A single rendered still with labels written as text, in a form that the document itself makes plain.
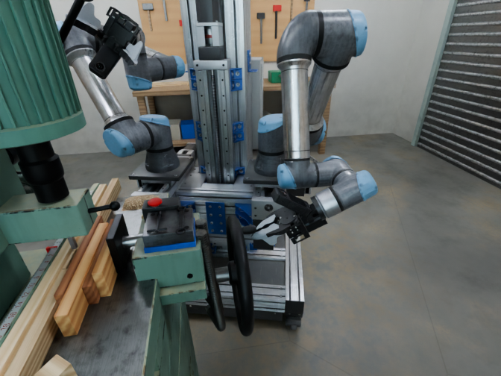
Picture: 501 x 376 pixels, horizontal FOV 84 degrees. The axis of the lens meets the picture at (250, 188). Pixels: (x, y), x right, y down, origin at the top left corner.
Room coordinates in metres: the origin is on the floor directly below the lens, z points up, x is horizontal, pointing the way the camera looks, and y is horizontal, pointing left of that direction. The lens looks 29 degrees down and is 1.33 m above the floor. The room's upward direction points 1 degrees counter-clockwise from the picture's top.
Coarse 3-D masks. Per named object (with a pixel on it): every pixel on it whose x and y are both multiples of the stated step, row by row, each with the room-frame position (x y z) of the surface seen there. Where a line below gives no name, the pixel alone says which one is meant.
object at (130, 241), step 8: (120, 216) 0.50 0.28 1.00; (112, 224) 0.48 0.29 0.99; (120, 224) 0.48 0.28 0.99; (112, 232) 0.45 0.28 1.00; (120, 232) 0.47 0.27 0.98; (112, 240) 0.43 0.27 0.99; (120, 240) 0.46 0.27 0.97; (128, 240) 0.47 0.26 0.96; (112, 248) 0.43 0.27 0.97; (120, 248) 0.45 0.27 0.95; (128, 248) 0.49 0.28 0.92; (112, 256) 0.43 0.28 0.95; (120, 256) 0.43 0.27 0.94; (120, 264) 0.43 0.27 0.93; (120, 272) 0.43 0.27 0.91
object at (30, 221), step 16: (80, 192) 0.48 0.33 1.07; (0, 208) 0.42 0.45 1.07; (16, 208) 0.42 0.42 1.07; (32, 208) 0.42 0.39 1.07; (48, 208) 0.42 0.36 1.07; (64, 208) 0.43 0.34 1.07; (80, 208) 0.44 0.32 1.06; (0, 224) 0.41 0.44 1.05; (16, 224) 0.41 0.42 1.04; (32, 224) 0.42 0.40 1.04; (48, 224) 0.42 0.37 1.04; (64, 224) 0.43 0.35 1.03; (80, 224) 0.43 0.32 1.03; (16, 240) 0.41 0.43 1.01; (32, 240) 0.41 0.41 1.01
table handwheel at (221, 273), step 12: (228, 216) 0.59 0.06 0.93; (228, 228) 0.62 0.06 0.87; (240, 228) 0.51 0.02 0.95; (228, 240) 0.63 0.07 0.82; (240, 240) 0.47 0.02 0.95; (228, 252) 0.63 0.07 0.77; (240, 252) 0.45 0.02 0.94; (228, 264) 0.52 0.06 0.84; (240, 264) 0.43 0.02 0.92; (216, 276) 0.49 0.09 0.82; (228, 276) 0.50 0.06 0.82; (240, 276) 0.41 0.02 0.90; (240, 288) 0.40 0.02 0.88; (240, 300) 0.39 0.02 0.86; (252, 300) 0.39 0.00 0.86; (240, 312) 0.49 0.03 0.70; (252, 312) 0.38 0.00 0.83; (240, 324) 0.44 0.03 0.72; (252, 324) 0.38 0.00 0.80
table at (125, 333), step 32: (128, 224) 0.61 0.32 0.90; (128, 256) 0.48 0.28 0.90; (128, 288) 0.39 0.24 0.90; (160, 288) 0.42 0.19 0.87; (192, 288) 0.42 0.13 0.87; (96, 320) 0.32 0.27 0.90; (128, 320) 0.32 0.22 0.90; (64, 352) 0.27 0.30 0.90; (96, 352) 0.26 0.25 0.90; (128, 352) 0.26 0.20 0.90
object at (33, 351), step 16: (112, 192) 0.72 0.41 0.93; (80, 240) 0.49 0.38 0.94; (48, 304) 0.32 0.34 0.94; (48, 320) 0.30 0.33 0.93; (32, 336) 0.27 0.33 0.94; (48, 336) 0.28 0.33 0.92; (16, 352) 0.24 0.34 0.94; (32, 352) 0.24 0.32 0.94; (16, 368) 0.22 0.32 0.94; (32, 368) 0.23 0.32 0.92
